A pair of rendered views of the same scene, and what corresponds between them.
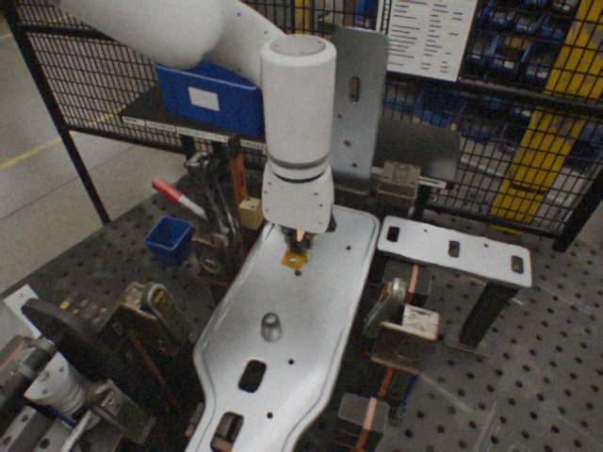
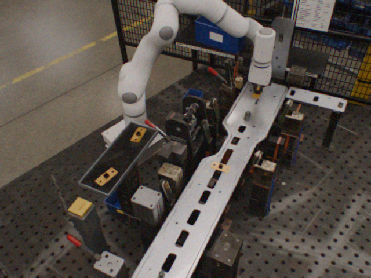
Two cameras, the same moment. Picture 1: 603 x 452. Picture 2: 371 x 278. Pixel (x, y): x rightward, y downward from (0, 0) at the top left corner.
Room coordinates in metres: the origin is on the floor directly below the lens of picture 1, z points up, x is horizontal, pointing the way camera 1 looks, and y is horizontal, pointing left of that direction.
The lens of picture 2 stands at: (-1.03, 0.14, 2.25)
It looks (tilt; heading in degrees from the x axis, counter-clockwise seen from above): 46 degrees down; 9
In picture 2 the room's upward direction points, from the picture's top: 3 degrees counter-clockwise
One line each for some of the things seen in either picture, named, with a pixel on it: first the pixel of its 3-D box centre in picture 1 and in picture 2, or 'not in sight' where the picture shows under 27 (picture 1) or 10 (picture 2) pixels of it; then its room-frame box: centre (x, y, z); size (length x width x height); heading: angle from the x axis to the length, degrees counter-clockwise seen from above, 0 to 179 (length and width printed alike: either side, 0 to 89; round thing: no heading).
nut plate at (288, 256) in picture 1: (299, 247); (257, 92); (0.44, 0.00, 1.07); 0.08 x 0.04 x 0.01; 161
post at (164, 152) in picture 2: not in sight; (168, 180); (-0.02, 0.40, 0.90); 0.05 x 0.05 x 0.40; 71
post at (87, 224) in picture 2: not in sight; (94, 240); (-0.35, 0.64, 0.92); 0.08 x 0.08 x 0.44; 71
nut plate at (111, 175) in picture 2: not in sight; (106, 175); (-0.22, 0.58, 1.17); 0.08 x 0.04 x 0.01; 146
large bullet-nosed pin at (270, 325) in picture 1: (270, 326); (247, 116); (0.32, 0.05, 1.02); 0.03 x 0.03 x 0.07
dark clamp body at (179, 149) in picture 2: not in sight; (178, 174); (0.03, 0.36, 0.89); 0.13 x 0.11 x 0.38; 71
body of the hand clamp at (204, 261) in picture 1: (225, 287); (225, 112); (0.49, 0.16, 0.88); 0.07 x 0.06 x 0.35; 71
